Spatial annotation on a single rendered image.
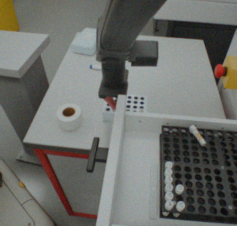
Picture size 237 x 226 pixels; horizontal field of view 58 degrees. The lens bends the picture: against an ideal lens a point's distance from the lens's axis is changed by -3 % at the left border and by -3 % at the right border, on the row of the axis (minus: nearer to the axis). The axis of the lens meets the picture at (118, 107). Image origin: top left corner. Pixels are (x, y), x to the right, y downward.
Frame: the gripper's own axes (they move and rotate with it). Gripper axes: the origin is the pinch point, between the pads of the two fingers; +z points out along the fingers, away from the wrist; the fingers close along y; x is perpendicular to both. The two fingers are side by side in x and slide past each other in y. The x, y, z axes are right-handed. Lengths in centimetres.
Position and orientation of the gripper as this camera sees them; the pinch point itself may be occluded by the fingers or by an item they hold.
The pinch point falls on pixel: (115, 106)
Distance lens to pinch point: 62.3
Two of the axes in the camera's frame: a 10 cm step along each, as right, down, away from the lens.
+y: 1.2, -7.3, 6.7
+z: 0.2, 6.8, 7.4
